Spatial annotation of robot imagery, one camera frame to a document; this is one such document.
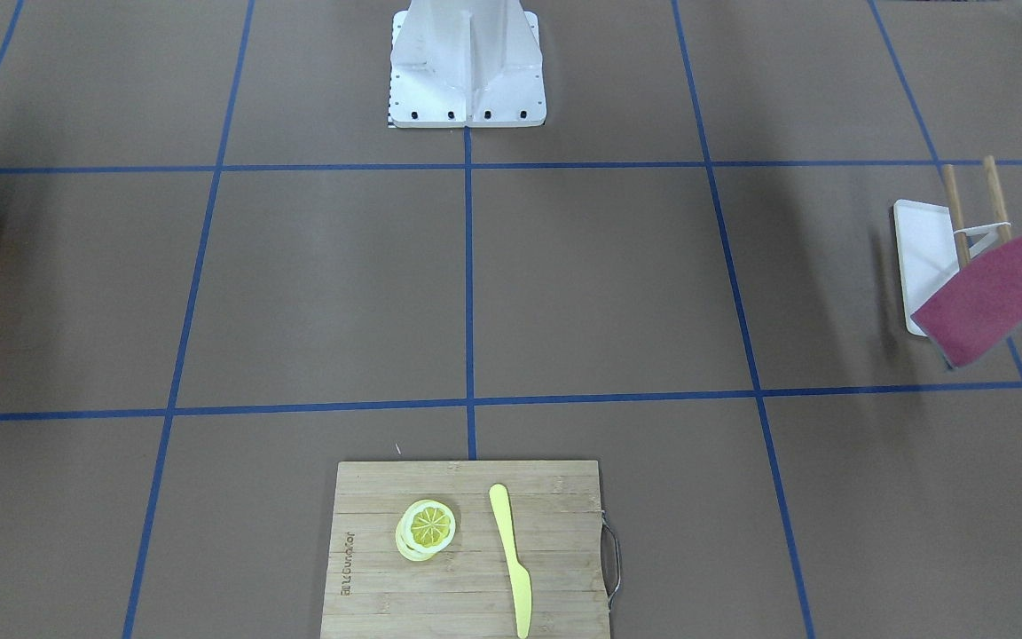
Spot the pink cloth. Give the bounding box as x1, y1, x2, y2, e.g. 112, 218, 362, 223
912, 235, 1022, 369

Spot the wooden rack bar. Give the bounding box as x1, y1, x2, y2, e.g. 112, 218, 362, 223
982, 154, 1011, 244
940, 163, 971, 270

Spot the white rack tray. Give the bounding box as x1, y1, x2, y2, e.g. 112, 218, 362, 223
892, 199, 960, 338

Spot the wooden cutting board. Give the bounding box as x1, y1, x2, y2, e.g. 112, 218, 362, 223
320, 461, 613, 638

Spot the yellow plastic knife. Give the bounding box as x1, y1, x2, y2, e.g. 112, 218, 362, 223
487, 483, 535, 638

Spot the yellow lemon slice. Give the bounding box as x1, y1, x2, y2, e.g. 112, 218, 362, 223
394, 499, 457, 562

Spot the white pedestal column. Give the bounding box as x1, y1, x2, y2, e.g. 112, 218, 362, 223
387, 1, 547, 129

